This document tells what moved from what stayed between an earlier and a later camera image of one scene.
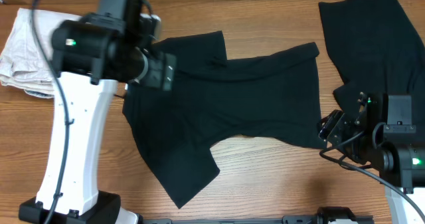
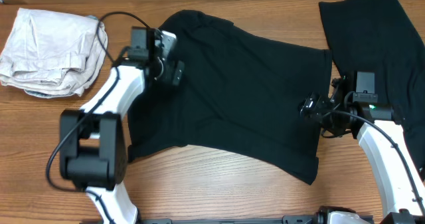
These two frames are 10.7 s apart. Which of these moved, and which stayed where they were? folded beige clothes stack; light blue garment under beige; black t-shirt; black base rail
Moved: black t-shirt
Stayed: black base rail; light blue garment under beige; folded beige clothes stack
